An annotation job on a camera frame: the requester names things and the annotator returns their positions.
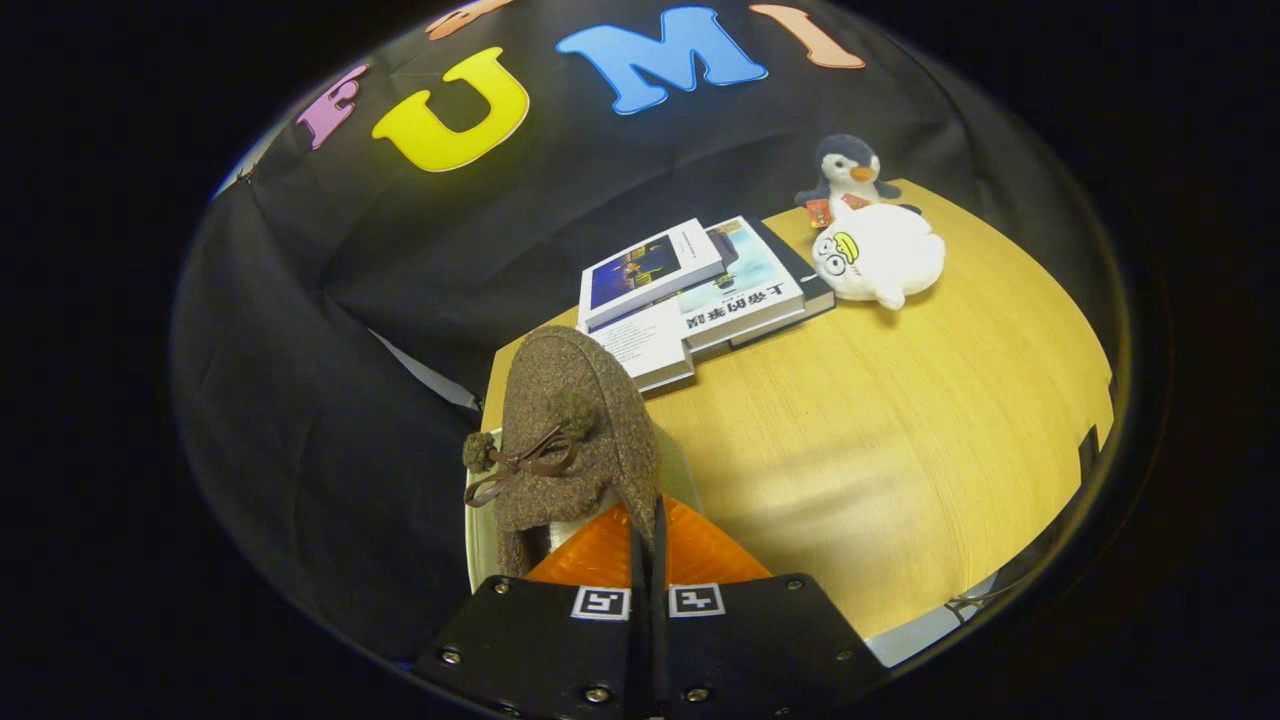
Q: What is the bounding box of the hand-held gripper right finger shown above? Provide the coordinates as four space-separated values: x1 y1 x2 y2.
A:
650 495 891 720

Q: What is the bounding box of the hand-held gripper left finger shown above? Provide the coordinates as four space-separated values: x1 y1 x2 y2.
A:
415 497 651 720

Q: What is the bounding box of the green fabric storage box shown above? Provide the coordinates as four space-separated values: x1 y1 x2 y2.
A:
464 428 701 591

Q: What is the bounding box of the brown fuzzy shoe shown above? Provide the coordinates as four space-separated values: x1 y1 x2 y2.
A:
462 325 663 579

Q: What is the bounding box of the white text-cover book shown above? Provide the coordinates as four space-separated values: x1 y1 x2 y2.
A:
590 300 696 396

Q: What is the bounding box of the white teal-cover book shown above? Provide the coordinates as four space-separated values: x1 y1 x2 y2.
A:
680 216 806 351

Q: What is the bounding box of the black book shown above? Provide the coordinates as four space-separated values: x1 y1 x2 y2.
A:
730 218 837 349

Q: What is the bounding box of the small white photo-cover book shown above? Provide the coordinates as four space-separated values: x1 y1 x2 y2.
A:
578 218 726 331

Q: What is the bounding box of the black backdrop cloth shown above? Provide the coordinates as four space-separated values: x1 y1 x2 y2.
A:
170 0 1111 661

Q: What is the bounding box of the white round plush toy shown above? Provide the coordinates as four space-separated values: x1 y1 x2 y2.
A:
812 203 947 311

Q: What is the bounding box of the penguin plush toy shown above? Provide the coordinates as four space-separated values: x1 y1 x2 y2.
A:
795 134 903 226

